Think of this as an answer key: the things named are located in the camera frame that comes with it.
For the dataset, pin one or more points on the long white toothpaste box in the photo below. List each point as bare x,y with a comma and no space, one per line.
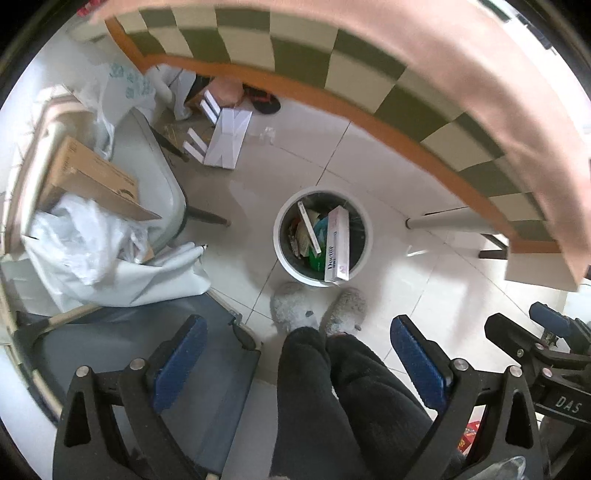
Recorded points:
337,244

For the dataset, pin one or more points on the white flat boxes on floor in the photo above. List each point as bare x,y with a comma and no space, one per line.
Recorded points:
226,138

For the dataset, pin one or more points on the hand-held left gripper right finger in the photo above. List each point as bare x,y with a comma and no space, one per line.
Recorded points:
420,364

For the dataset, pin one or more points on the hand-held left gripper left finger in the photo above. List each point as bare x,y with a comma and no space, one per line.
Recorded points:
178,364

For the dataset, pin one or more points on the brown cardboard box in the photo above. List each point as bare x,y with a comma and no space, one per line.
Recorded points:
92,180

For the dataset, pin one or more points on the small red box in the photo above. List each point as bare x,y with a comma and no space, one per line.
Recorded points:
468,436

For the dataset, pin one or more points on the grey plastic chair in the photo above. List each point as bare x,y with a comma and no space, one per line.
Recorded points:
157,180

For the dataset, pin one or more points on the crumpled white plastic bag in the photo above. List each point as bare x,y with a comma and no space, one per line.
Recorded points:
87,240

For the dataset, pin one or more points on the person's dark trouser legs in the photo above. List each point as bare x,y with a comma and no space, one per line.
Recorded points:
332,406

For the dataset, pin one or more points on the white trash bin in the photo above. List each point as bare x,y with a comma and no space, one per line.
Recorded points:
286,258

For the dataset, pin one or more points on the grey fluffy slipper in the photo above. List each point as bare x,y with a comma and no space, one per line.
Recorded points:
344,311
293,307

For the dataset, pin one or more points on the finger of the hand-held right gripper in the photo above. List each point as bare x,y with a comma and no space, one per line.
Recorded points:
512,339
551,318

